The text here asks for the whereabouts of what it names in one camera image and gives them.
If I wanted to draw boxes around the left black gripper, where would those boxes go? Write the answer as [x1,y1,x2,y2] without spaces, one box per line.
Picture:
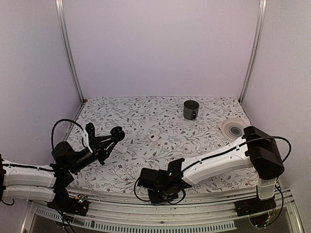
[68,135,118,174]

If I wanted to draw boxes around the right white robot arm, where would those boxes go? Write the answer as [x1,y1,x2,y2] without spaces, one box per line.
[134,126,285,216]

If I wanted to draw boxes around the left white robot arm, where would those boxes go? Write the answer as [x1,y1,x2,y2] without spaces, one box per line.
[0,132,125,216]

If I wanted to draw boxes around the closed white charging case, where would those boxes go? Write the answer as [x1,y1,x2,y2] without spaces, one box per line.
[114,144,127,153]

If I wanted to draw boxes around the open white charging case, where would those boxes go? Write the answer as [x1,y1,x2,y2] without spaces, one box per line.
[148,134,159,142]

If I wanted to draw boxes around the floral patterned table mat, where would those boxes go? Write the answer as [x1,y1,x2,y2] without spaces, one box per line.
[67,97,250,197]

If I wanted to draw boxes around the dark grey mug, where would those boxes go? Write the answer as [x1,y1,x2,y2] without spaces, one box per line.
[183,100,199,120]

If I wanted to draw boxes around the striped ceramic saucer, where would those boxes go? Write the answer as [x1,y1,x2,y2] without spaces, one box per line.
[218,119,247,141]

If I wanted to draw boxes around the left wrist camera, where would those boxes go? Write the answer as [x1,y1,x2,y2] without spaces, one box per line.
[82,122,95,153]

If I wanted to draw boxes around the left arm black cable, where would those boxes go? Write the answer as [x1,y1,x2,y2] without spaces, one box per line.
[50,118,85,149]

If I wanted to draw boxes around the front aluminium rail base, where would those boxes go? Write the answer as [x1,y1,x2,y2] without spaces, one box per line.
[21,187,307,233]

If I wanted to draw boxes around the left aluminium frame post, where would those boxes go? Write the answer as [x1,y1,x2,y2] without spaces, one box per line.
[55,0,85,104]

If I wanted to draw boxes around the aluminium frame post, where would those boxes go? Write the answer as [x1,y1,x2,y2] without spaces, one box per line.
[55,0,85,104]
[238,0,267,106]

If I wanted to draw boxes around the right aluminium frame post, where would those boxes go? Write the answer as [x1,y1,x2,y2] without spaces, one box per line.
[238,0,267,106]

